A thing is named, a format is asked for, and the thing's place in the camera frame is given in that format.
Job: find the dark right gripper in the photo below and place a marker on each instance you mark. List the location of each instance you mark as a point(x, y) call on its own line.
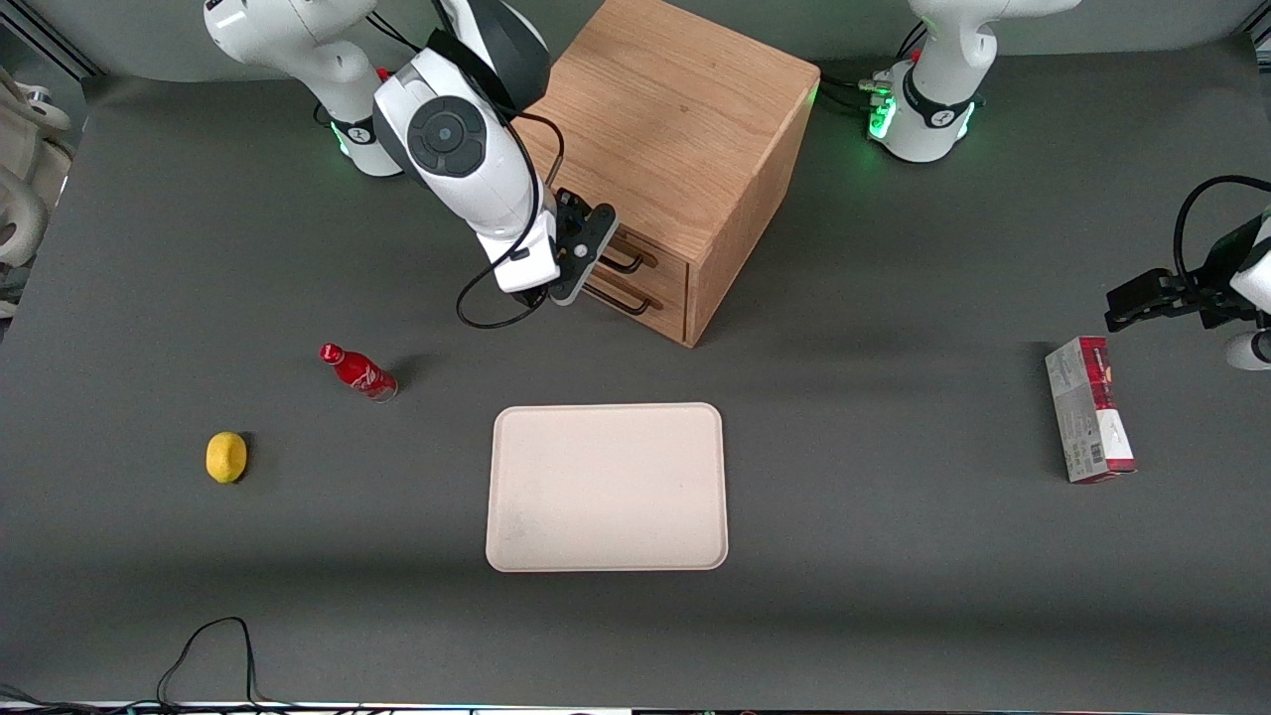
point(570, 206)

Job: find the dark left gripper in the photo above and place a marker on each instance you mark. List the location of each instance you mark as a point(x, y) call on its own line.
point(1204, 291)

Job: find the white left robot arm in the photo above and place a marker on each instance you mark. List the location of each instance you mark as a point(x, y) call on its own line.
point(933, 109)

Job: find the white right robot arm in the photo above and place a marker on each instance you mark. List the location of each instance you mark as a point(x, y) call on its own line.
point(467, 199)

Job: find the oak wooden drawer cabinet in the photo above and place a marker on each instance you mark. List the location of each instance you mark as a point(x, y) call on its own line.
point(675, 109)

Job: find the grey and red carton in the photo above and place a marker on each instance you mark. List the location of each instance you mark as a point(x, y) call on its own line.
point(1087, 417)

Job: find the beige plastic tray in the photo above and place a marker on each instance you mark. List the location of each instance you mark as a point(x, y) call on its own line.
point(606, 487)

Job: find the red cola bottle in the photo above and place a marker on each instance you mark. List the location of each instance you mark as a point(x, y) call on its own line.
point(359, 373)

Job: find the yellow lemon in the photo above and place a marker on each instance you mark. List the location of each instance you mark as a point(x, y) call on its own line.
point(226, 458)

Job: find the aluminium frame strut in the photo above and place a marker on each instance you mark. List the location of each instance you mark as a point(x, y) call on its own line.
point(70, 52)
point(1261, 38)

